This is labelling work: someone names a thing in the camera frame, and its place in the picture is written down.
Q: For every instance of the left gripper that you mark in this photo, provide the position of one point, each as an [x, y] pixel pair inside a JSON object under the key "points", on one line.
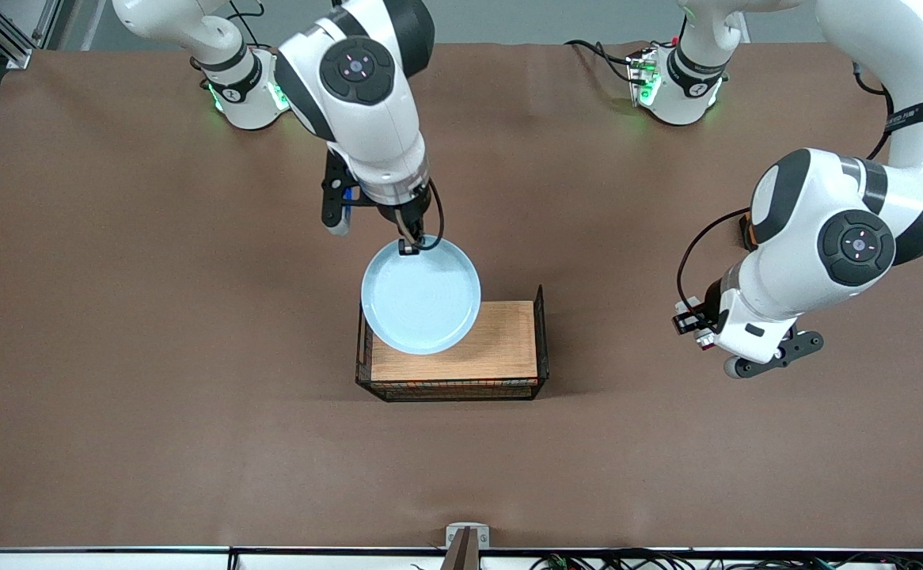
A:
{"points": [[711, 305]]}

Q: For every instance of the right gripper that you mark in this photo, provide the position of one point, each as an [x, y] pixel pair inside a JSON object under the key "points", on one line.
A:
{"points": [[396, 214]]}

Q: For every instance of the red push button switch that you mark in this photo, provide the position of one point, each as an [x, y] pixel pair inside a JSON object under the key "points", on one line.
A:
{"points": [[704, 340]]}

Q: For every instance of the light blue round plate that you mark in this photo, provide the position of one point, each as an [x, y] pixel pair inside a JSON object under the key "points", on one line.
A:
{"points": [[422, 301]]}

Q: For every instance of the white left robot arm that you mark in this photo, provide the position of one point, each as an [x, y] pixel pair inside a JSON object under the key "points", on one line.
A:
{"points": [[897, 47]]}

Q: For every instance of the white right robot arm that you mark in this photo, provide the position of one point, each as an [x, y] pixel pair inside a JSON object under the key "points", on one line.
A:
{"points": [[366, 119]]}

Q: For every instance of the wooden board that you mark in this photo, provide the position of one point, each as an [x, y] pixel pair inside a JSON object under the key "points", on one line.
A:
{"points": [[501, 348]]}

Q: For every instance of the brown table cover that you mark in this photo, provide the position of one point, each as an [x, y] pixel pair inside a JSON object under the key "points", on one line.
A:
{"points": [[192, 317]]}

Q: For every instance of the orange button enclosure box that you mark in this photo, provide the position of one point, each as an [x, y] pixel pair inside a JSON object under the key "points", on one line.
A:
{"points": [[749, 235]]}

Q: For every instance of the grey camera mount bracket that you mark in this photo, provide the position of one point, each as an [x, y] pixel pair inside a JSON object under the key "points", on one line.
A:
{"points": [[467, 546]]}

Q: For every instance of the aluminium frame post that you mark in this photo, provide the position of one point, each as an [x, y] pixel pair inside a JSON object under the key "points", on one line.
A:
{"points": [[20, 57]]}

